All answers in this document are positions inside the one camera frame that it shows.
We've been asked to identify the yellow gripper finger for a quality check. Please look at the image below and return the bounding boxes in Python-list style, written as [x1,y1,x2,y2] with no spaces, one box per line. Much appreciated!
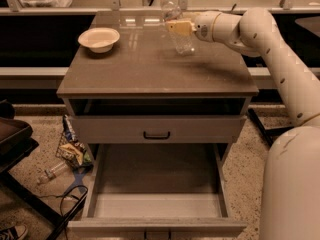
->
[165,20,196,36]

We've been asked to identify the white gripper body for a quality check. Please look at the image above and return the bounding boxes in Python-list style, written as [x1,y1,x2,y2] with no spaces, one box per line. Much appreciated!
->
[194,11,220,42]

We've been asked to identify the clear plastic water bottle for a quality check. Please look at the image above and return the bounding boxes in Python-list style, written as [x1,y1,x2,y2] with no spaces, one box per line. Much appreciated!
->
[160,0,194,55]

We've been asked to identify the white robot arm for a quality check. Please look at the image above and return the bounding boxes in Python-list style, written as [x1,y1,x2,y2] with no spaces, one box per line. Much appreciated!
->
[165,8,320,240]

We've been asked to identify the grey drawer cabinet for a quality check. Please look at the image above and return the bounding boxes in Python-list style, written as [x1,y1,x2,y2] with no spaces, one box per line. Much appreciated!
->
[56,9,260,240]

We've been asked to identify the closed upper drawer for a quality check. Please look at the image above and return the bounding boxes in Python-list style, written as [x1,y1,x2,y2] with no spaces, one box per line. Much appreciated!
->
[71,115,246,144]

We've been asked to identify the open grey drawer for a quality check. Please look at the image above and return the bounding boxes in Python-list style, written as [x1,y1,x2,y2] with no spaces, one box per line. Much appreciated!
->
[69,144,247,240]

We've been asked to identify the empty bottle on floor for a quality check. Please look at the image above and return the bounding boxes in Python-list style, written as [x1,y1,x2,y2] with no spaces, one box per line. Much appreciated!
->
[37,162,68,185]

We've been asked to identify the white paper bowl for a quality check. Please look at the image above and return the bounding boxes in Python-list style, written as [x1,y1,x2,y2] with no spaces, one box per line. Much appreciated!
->
[78,27,120,53]

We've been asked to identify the black stand base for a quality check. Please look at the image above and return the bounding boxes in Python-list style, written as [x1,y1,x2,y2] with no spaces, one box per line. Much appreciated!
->
[247,109,292,147]

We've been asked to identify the dark chair at left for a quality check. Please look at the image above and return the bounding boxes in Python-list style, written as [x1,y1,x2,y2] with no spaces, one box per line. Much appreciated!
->
[0,100,65,227]

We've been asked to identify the black sneaker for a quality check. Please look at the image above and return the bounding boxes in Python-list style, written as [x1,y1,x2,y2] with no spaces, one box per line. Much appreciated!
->
[0,225,28,240]

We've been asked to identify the wire basket with snack bags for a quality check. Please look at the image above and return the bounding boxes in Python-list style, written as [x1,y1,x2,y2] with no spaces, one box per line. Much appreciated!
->
[58,115,92,169]

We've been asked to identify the black cable on floor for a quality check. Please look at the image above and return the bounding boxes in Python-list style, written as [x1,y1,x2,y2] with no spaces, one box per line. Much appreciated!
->
[34,184,89,240]

